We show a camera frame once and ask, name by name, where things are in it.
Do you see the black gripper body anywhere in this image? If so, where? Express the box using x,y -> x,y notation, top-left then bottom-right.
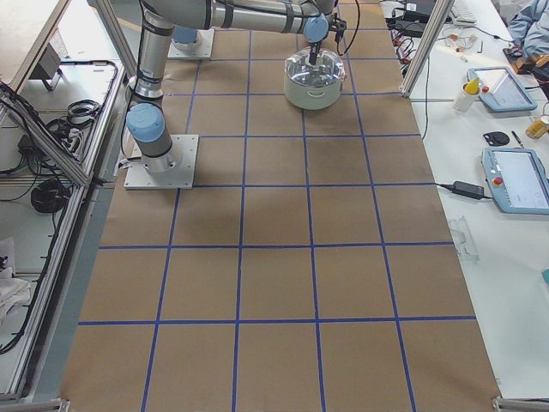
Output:
310,41 -> 322,52

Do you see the glass pot lid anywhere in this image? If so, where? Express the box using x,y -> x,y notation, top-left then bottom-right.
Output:
285,48 -> 346,88

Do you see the pale green cooking pot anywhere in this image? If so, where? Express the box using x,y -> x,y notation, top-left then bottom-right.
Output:
284,48 -> 346,110

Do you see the white cup with banana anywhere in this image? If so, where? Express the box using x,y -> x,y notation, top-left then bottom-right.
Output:
453,77 -> 480,112

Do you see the far blue teach pendant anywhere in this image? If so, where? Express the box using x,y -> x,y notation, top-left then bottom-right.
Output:
467,66 -> 538,112

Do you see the blue teach pendant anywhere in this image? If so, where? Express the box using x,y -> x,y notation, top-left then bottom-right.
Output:
481,148 -> 548,215
467,66 -> 538,112

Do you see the black round disc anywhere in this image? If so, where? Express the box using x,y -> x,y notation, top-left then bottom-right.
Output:
483,131 -> 510,147

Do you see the brown paper table mat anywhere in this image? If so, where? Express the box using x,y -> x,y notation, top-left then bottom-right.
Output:
60,1 -> 498,411

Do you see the black power adapter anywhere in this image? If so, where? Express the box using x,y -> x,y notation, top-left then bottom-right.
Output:
451,180 -> 485,200

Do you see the clear plastic holder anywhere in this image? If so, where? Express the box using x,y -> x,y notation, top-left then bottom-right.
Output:
447,216 -> 480,262

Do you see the yellow drink can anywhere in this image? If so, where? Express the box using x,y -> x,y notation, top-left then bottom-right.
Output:
525,114 -> 549,139

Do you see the near blue teach pendant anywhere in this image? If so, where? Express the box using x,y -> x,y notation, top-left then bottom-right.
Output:
481,148 -> 548,215

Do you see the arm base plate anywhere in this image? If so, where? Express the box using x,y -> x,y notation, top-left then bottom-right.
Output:
124,134 -> 199,190
167,26 -> 214,60

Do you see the aluminium frame post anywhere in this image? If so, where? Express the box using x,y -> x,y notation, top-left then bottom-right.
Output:
400,0 -> 454,98

